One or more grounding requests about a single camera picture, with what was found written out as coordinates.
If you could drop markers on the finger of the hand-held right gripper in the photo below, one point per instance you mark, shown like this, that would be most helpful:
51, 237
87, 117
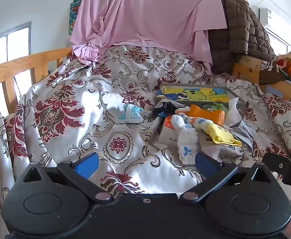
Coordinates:
282, 166

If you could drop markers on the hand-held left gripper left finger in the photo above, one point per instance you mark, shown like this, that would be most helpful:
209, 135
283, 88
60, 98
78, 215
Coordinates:
87, 165

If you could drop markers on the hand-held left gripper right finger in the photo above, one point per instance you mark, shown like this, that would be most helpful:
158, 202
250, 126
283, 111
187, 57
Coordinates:
205, 163

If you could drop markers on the white sock blue print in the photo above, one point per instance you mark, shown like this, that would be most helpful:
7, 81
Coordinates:
186, 147

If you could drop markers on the yellow sock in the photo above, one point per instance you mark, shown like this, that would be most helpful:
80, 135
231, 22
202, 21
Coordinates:
222, 134

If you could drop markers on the striped sock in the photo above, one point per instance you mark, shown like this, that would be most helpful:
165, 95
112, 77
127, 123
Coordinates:
200, 124

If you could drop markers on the grey cloth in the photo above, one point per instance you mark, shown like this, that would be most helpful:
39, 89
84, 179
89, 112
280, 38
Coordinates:
246, 130

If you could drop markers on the white and blue sock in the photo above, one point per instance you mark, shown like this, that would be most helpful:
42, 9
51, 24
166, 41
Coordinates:
131, 114

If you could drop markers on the black sock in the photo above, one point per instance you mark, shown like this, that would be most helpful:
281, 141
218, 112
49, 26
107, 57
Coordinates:
164, 109

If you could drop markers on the grey tray cartoon print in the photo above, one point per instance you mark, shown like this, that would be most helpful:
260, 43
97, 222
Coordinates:
197, 92

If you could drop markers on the floral patterned blanket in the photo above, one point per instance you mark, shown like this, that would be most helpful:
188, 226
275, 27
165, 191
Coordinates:
85, 129

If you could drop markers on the orange white cardboard box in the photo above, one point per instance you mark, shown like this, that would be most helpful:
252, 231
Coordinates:
166, 132

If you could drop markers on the brown cloth white print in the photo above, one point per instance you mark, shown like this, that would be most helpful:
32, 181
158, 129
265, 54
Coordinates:
270, 74

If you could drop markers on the window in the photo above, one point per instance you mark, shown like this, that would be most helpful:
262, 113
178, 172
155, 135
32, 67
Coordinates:
16, 44

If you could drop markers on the brown quilted jacket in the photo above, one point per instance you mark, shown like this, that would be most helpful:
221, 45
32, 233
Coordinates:
240, 25

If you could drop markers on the white air conditioner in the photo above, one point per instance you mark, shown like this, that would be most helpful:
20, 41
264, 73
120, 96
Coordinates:
277, 22

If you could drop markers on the pink bed sheet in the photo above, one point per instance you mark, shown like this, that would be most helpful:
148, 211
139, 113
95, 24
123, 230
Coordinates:
148, 12

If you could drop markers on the wooden bunk frame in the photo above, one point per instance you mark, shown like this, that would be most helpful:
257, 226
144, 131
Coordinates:
245, 69

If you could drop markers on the wooden bed rail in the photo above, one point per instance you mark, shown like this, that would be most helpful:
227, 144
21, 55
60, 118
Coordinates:
23, 61

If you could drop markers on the colourful wall poster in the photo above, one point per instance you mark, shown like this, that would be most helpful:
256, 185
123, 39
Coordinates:
73, 15

